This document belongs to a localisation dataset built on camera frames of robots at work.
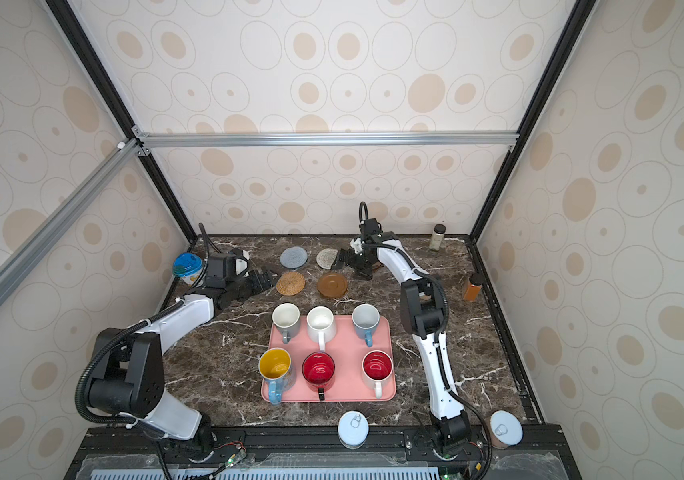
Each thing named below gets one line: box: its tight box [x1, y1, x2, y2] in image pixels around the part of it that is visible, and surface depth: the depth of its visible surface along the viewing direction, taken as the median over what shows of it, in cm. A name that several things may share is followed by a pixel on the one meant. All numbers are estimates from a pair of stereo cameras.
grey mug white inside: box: [271, 302, 301, 344], surface depth 89 cm
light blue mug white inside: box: [352, 303, 381, 347], surface depth 88 cm
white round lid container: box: [338, 410, 370, 450], surface depth 73 cm
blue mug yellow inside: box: [258, 347, 296, 406], surface depth 80 cm
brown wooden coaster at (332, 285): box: [317, 273, 347, 298], surface depth 107 cm
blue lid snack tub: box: [172, 252, 203, 286], surface depth 101 cm
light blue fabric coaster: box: [280, 246, 308, 269], surface depth 115 cm
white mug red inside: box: [361, 349, 394, 399], surface depth 82 cm
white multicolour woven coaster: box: [316, 248, 338, 269], surface depth 115 cm
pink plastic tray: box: [263, 315, 397, 403], surface depth 88 cm
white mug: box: [306, 304, 336, 352], surface depth 88 cm
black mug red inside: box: [302, 351, 335, 401], surface depth 81 cm
